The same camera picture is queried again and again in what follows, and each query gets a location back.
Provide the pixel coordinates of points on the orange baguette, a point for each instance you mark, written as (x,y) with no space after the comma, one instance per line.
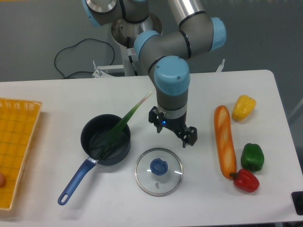
(224,142)

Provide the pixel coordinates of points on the green onion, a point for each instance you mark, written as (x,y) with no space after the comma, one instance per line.
(120,123)

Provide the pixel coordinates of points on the yellow woven basket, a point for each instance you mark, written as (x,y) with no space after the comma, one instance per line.
(18,119)

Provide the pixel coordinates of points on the red bell pepper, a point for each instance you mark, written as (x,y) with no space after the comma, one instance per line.
(245,180)

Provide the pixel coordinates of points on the dark saucepan blue handle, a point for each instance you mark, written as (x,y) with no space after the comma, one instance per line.
(92,135)

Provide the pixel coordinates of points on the green bell pepper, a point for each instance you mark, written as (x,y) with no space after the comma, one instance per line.
(252,157)

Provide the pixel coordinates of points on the white metal base frame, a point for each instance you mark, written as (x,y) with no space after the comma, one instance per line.
(108,71)

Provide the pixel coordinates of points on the yellow bell pepper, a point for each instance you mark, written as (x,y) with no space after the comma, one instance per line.
(243,107)

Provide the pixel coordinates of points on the glass pot lid blue knob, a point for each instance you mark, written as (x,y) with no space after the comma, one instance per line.
(158,172)

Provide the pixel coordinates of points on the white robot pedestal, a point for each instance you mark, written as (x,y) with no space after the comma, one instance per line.
(127,56)

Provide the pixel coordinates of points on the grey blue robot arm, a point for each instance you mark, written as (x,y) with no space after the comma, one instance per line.
(164,57)

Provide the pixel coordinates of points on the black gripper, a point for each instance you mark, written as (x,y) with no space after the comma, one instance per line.
(188,135)

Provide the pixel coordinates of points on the black device at table edge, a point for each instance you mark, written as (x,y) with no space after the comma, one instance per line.
(297,198)

